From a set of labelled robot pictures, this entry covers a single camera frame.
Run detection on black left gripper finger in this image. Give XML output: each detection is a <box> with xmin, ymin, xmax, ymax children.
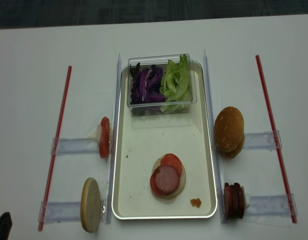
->
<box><xmin>0</xmin><ymin>212</ymin><xmax>13</xmax><ymax>240</ymax></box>

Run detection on purple cabbage shreds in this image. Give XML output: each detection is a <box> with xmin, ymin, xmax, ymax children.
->
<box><xmin>129</xmin><ymin>63</ymin><xmax>166</xmax><ymax>105</ymax></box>

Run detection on upright tomato slices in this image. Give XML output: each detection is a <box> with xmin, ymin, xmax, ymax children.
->
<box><xmin>99</xmin><ymin>116</ymin><xmax>110</xmax><ymax>159</ymax></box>

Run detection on tomato slices on bun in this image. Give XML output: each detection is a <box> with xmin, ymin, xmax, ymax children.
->
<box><xmin>150</xmin><ymin>153</ymin><xmax>184</xmax><ymax>196</ymax></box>

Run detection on green lettuce leaves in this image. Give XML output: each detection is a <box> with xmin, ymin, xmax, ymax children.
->
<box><xmin>159</xmin><ymin>54</ymin><xmax>192</xmax><ymax>113</ymax></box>

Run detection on stack of meat patties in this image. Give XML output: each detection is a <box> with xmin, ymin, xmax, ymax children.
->
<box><xmin>223</xmin><ymin>182</ymin><xmax>245</xmax><ymax>220</ymax></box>

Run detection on left red straw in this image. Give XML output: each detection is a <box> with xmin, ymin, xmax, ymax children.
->
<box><xmin>38</xmin><ymin>65</ymin><xmax>72</xmax><ymax>232</ymax></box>

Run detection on red straw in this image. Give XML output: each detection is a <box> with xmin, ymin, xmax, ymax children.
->
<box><xmin>38</xmin><ymin>65</ymin><xmax>72</xmax><ymax>232</ymax></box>
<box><xmin>255</xmin><ymin>55</ymin><xmax>297</xmax><ymax>224</ymax></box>

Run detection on upright bun half slice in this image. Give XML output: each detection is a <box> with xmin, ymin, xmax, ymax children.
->
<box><xmin>80</xmin><ymin>177</ymin><xmax>101</xmax><ymax>233</ymax></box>

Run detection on cream metal tray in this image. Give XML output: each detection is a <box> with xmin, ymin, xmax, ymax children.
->
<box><xmin>112</xmin><ymin>61</ymin><xmax>217</xmax><ymax>220</ymax></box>

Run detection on sausage slice on bun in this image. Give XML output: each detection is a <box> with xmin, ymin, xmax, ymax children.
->
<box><xmin>154</xmin><ymin>164</ymin><xmax>180</xmax><ymax>195</ymax></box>

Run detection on bottom bun on tray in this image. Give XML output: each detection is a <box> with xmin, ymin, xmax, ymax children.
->
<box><xmin>152</xmin><ymin>155</ymin><xmax>187</xmax><ymax>200</ymax></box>

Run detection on sauce blob on tray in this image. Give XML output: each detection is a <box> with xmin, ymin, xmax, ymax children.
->
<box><xmin>190</xmin><ymin>198</ymin><xmax>202</xmax><ymax>208</ymax></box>

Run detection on clear plastic salad box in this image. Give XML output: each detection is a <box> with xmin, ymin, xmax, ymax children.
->
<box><xmin>127</xmin><ymin>53</ymin><xmax>197</xmax><ymax>116</ymax></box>

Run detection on sesame burger bun tops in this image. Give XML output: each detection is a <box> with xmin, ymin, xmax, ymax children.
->
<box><xmin>214</xmin><ymin>106</ymin><xmax>245</xmax><ymax>159</ymax></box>

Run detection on white patty pusher block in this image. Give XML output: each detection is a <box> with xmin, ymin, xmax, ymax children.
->
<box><xmin>241</xmin><ymin>186</ymin><xmax>250</xmax><ymax>211</ymax></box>

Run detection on right red straw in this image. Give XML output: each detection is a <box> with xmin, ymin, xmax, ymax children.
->
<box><xmin>255</xmin><ymin>55</ymin><xmax>297</xmax><ymax>224</ymax></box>

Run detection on lower left clear rail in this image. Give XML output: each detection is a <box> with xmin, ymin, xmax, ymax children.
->
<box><xmin>38</xmin><ymin>199</ymin><xmax>106</xmax><ymax>223</ymax></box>

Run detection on upper left clear rail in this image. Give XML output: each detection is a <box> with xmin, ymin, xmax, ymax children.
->
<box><xmin>51</xmin><ymin>138</ymin><xmax>99</xmax><ymax>156</ymax></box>

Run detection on right long clear rail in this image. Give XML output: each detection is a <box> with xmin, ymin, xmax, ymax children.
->
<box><xmin>203</xmin><ymin>50</ymin><xmax>225</xmax><ymax>224</ymax></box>

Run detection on lower right clear rail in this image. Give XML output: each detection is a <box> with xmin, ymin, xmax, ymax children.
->
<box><xmin>244</xmin><ymin>194</ymin><xmax>298</xmax><ymax>216</ymax></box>

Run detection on upper right clear rail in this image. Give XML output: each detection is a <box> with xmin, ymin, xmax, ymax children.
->
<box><xmin>243</xmin><ymin>131</ymin><xmax>282</xmax><ymax>150</ymax></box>

